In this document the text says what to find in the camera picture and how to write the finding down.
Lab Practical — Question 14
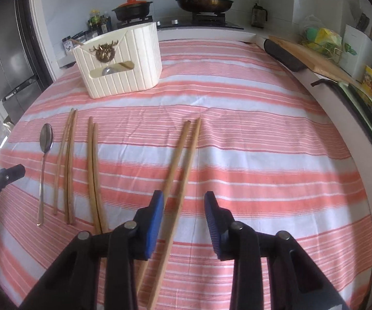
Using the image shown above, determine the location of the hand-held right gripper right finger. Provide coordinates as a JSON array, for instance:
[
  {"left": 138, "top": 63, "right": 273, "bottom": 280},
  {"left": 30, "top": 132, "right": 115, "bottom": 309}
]
[{"left": 204, "top": 191, "right": 351, "bottom": 310}]

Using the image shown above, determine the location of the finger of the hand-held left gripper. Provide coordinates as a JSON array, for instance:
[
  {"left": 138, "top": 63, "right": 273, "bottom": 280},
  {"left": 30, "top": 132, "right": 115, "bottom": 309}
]
[{"left": 0, "top": 164, "right": 26, "bottom": 191}]

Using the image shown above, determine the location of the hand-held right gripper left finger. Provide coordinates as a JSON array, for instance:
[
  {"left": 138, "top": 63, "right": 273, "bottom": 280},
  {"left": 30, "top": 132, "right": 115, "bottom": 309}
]
[{"left": 18, "top": 190, "right": 165, "bottom": 310}]

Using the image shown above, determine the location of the wooden chopstick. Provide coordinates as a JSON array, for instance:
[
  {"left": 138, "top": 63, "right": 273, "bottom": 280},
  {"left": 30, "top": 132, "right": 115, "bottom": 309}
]
[
  {"left": 93, "top": 123, "right": 108, "bottom": 234},
  {"left": 147, "top": 117, "right": 202, "bottom": 310},
  {"left": 136, "top": 120, "right": 192, "bottom": 294},
  {"left": 53, "top": 108, "right": 75, "bottom": 216},
  {"left": 64, "top": 110, "right": 77, "bottom": 224},
  {"left": 88, "top": 116, "right": 102, "bottom": 236}
]

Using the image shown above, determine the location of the cream ribbed utensil holder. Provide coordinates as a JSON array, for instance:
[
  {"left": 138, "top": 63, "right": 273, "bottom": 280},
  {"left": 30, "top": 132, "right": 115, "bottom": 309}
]
[{"left": 72, "top": 22, "right": 163, "bottom": 99}]

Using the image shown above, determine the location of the pink striped tablecloth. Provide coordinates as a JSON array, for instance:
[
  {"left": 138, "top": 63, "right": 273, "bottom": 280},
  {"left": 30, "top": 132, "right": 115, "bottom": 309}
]
[{"left": 0, "top": 39, "right": 372, "bottom": 310}]

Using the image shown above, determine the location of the grey refrigerator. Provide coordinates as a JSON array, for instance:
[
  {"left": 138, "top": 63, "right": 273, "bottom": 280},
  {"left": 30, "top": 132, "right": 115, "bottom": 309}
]
[{"left": 0, "top": 0, "right": 52, "bottom": 126}]

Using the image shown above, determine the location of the dark sauce bottle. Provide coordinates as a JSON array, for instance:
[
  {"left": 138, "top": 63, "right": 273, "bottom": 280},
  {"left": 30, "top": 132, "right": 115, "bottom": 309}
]
[{"left": 100, "top": 14, "right": 112, "bottom": 34}]

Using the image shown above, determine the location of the black elongated pad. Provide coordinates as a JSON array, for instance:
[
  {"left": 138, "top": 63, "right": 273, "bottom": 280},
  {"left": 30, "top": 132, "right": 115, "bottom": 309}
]
[{"left": 263, "top": 39, "right": 307, "bottom": 72}]

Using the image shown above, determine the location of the wooden cutting board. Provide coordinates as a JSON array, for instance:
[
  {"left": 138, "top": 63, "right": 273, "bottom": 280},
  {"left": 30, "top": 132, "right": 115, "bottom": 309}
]
[{"left": 268, "top": 35, "right": 364, "bottom": 86}]

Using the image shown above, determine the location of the black cooking pot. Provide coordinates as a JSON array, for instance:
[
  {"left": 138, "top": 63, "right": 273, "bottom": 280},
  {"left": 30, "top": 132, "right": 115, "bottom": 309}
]
[{"left": 111, "top": 2, "right": 153, "bottom": 21}]

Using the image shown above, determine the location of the clear plastic bag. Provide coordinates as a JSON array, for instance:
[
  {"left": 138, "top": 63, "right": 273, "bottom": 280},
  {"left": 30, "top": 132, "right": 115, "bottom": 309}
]
[{"left": 297, "top": 14, "right": 344, "bottom": 57}]

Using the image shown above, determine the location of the white knife block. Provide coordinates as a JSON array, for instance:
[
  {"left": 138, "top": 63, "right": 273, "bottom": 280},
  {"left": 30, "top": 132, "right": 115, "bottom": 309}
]
[{"left": 339, "top": 24, "right": 372, "bottom": 75}]

